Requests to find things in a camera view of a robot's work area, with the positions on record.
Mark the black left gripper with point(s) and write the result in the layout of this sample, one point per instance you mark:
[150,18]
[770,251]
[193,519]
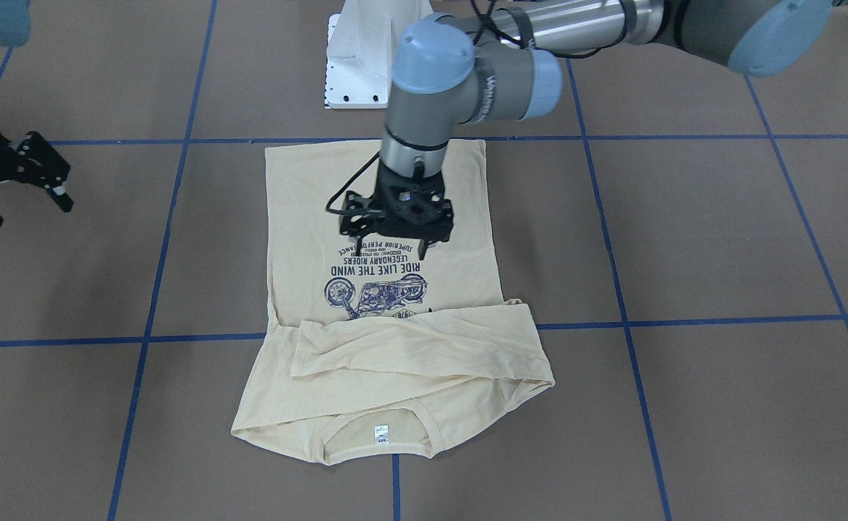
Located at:
[352,212]

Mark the beige long sleeve shirt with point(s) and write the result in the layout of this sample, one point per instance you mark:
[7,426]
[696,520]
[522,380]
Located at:
[384,352]

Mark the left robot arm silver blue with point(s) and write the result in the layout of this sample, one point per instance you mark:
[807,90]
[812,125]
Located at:
[503,64]

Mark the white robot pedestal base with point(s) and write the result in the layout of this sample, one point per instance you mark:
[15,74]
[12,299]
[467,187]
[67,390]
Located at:
[362,39]

